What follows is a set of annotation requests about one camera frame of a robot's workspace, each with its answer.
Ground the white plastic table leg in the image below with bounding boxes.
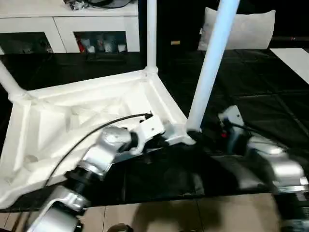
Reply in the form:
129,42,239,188
185,0,241,133
145,0,159,73
0,60,28,101

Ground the white plastic table top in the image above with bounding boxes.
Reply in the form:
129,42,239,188
0,67,197,210

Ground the black work mat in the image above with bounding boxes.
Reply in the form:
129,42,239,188
0,47,309,213

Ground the dark round robot body part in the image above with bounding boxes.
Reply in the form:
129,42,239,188
107,223,133,232

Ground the white flat panel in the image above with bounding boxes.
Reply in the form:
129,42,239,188
269,48,309,85

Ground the grey cushion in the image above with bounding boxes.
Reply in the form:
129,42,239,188
197,6,276,51

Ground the black speaker with gold label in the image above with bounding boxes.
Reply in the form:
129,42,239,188
139,0,207,53

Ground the grey helmet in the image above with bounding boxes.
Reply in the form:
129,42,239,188
88,0,132,7

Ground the white sideboard with glass doors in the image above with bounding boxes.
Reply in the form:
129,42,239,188
0,0,141,54

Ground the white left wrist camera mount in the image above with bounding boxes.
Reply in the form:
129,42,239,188
131,115,167,156

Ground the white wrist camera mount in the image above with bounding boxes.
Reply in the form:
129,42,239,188
131,115,167,156
218,105,245,153

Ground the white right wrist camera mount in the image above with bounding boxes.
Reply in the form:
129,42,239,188
218,105,245,153

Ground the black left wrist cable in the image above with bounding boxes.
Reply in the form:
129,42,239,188
44,111,152,187

